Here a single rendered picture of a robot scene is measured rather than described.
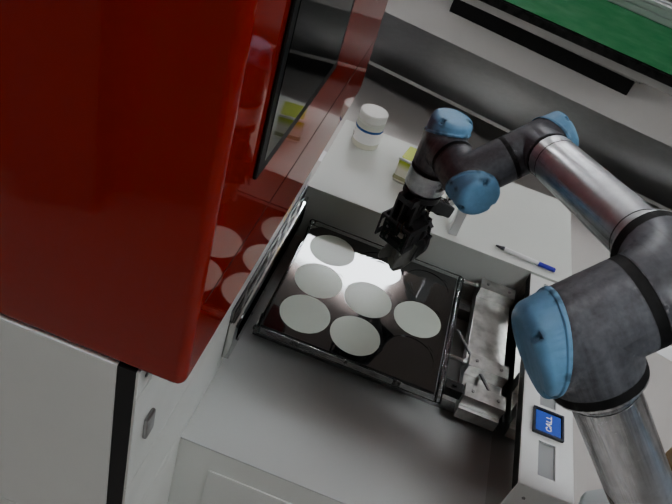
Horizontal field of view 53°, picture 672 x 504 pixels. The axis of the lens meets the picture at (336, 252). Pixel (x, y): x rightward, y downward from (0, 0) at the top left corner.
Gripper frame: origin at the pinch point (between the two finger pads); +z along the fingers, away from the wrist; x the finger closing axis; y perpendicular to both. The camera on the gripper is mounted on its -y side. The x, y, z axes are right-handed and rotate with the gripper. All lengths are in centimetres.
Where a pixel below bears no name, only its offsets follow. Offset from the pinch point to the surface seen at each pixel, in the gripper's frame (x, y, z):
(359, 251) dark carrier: -11.0, -3.8, 7.2
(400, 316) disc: 7.0, 3.6, 7.3
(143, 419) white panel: 7, 67, -13
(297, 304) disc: -7.1, 19.6, 7.2
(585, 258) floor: 1, -206, 97
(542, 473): 45.6, 16.2, 1.6
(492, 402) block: 31.6, 6.3, 6.4
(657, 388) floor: 60, -154, 97
